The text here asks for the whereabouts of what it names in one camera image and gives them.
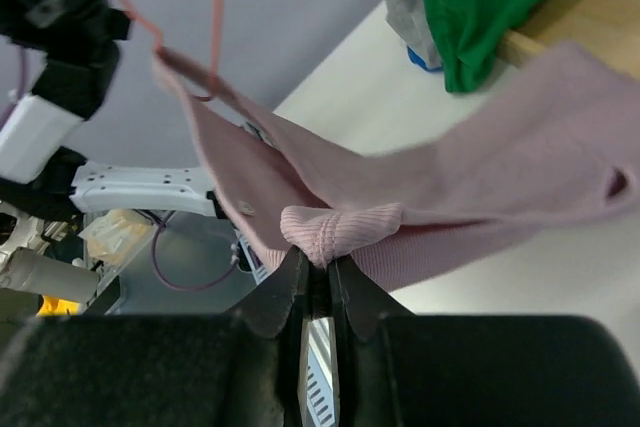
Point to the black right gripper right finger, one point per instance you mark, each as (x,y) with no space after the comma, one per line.
(396,368)

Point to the grey tank top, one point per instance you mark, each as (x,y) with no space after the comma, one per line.
(410,12)

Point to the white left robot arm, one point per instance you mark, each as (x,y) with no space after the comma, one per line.
(140,126)

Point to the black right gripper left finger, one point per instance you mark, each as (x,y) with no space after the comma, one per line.
(244,367)

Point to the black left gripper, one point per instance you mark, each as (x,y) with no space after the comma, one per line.
(46,24)

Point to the wooden clothes rack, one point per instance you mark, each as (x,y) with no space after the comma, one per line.
(607,28)

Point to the pink wire hanger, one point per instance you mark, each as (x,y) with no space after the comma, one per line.
(216,38)

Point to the mauve pink tank top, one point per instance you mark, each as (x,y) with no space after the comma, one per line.
(558,145)

